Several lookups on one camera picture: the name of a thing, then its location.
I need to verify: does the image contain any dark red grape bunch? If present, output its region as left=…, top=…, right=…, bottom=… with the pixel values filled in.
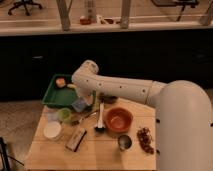
left=137, top=127, right=154, bottom=154

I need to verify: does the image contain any clear plastic cup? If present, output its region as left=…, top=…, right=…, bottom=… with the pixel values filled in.
left=45, top=111, right=58, bottom=121

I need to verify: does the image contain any green plastic tray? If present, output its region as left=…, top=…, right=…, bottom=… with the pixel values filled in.
left=42, top=74, right=79, bottom=108

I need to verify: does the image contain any black office chair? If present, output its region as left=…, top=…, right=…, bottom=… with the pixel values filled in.
left=8, top=0, right=43, bottom=16

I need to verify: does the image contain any red object on shelf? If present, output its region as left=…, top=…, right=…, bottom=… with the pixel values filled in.
left=80, top=18, right=92, bottom=25

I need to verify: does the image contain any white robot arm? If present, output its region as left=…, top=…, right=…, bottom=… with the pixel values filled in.
left=72, top=60, right=213, bottom=171

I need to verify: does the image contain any black tripod stand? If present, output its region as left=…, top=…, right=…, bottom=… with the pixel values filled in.
left=0, top=137, right=24, bottom=171

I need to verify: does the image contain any orange red bowl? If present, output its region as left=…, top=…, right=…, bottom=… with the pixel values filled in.
left=104, top=107, right=133, bottom=133

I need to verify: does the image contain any green plastic cup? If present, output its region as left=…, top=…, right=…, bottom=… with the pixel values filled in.
left=57, top=108, right=71, bottom=123

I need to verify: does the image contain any orange toy food piece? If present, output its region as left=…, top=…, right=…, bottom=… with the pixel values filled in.
left=55, top=78, right=66, bottom=88

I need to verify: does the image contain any metal fork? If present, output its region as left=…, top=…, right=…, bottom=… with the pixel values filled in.
left=71, top=111, right=98, bottom=126

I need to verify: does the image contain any white round container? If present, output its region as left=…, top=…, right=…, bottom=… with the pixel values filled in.
left=43, top=121, right=62, bottom=140

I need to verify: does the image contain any dark small bowl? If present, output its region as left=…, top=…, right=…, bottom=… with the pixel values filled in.
left=101, top=96, right=118, bottom=104

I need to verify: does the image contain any blue grey sponge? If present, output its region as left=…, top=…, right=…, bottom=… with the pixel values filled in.
left=71, top=98, right=87, bottom=113

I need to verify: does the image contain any metal cup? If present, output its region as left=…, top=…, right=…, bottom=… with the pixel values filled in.
left=118, top=135, right=132, bottom=150

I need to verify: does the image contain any yellow toy food piece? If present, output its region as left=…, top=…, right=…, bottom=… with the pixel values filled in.
left=67, top=84, right=76, bottom=89

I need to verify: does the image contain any brown rectangular block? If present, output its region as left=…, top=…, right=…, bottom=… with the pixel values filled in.
left=66, top=127, right=87, bottom=152

